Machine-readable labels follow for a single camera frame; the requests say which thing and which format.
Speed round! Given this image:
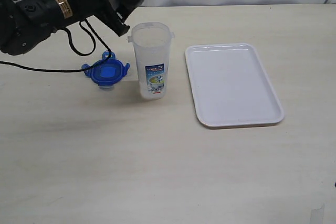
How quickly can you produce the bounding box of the blue plastic lid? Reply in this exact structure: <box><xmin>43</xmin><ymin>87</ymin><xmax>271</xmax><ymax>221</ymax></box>
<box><xmin>81</xmin><ymin>51</ymin><xmax>130</xmax><ymax>91</ymax></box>

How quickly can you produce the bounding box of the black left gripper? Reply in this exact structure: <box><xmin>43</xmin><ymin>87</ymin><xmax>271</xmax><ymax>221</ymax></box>
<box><xmin>55</xmin><ymin>0</ymin><xmax>144</xmax><ymax>37</ymax></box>

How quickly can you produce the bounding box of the white rectangular plastic tray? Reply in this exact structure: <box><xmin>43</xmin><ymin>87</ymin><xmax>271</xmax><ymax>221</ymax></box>
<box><xmin>185</xmin><ymin>42</ymin><xmax>285</xmax><ymax>128</ymax></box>

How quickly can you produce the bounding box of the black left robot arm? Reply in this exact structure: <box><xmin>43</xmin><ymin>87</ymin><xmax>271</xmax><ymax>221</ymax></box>
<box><xmin>1</xmin><ymin>0</ymin><xmax>130</xmax><ymax>56</ymax></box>

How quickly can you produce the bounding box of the clear plastic tall container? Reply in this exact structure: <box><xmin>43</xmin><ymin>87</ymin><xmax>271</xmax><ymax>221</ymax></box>
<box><xmin>128</xmin><ymin>22</ymin><xmax>174</xmax><ymax>100</ymax></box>

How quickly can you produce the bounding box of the black cable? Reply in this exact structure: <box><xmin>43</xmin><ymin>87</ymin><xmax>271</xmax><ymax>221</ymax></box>
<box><xmin>0</xmin><ymin>0</ymin><xmax>112</xmax><ymax>73</ymax></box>

